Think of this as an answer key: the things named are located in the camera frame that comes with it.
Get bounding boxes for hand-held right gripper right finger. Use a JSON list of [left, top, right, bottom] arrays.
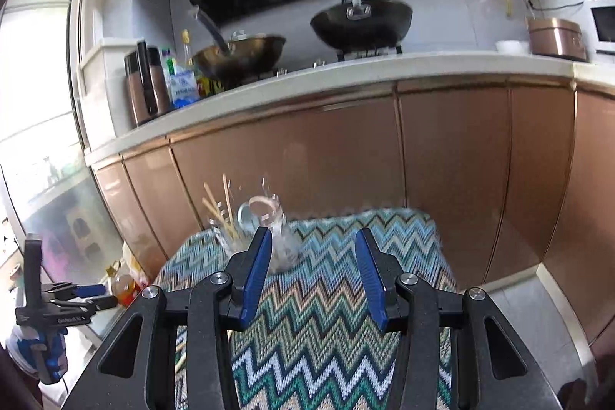
[[354, 227, 563, 410]]

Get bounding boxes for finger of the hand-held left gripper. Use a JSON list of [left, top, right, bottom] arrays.
[[50, 295, 119, 313], [43, 282, 107, 301]]

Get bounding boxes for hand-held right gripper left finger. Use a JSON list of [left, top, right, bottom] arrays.
[[61, 226, 274, 410]]

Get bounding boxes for metal wire utensil holder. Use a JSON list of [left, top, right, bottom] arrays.
[[208, 193, 303, 275]]

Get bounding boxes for bunch of wooden chopsticks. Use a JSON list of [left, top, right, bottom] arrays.
[[202, 173, 242, 244]]

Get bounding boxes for person's left hand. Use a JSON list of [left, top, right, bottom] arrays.
[[8, 324, 69, 388]]

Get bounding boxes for orange liquid plastic bottle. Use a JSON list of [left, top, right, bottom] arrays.
[[108, 261, 146, 308]]

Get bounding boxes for beige plastic stool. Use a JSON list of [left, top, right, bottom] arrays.
[[66, 209, 98, 263]]

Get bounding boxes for zigzag patterned cloth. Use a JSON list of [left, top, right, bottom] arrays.
[[153, 207, 460, 410]]

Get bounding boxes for copper lower cabinets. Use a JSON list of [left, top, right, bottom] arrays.
[[90, 73, 615, 346]]

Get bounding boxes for sliding glass door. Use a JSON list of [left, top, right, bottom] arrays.
[[0, 0, 94, 257]]

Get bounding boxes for blue white plastic packet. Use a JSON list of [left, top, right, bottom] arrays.
[[166, 68, 201, 111]]

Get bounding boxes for copper black electric kettle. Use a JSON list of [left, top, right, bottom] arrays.
[[123, 40, 171, 128]]

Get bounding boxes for black gas stove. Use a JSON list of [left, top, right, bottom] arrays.
[[206, 45, 405, 93]]

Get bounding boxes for clear bottle yellow cap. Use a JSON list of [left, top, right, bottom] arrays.
[[180, 29, 194, 71]]

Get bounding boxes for white bowl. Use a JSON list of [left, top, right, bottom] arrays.
[[495, 38, 530, 56]]

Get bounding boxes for copper rice cooker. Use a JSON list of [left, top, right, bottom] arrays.
[[527, 17, 590, 63]]

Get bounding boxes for white microwave oven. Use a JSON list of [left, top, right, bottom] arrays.
[[589, 3, 615, 56]]

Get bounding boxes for bronze wok black handle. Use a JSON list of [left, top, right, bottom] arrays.
[[189, 4, 288, 82]]

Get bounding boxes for black power cable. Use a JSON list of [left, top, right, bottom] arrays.
[[524, 0, 584, 14]]

